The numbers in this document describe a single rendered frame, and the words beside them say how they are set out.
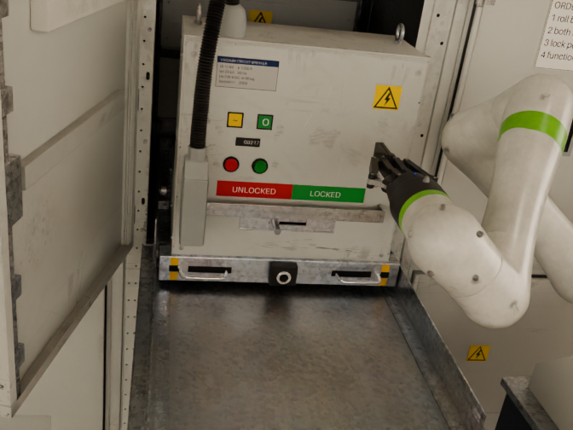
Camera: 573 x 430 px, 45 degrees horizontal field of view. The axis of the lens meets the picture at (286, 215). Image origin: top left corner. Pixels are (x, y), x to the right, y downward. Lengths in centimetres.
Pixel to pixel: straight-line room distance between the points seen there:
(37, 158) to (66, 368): 87
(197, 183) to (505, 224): 57
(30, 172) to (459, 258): 65
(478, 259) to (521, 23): 80
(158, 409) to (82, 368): 70
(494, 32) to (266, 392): 94
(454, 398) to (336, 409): 23
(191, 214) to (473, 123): 58
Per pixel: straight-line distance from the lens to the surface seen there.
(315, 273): 158
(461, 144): 144
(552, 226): 156
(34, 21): 113
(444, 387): 140
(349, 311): 156
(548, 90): 136
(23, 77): 113
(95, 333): 185
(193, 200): 135
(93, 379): 194
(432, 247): 100
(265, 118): 142
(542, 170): 125
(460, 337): 203
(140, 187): 167
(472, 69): 169
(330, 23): 222
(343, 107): 144
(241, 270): 155
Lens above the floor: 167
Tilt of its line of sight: 25 degrees down
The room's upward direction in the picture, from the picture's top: 8 degrees clockwise
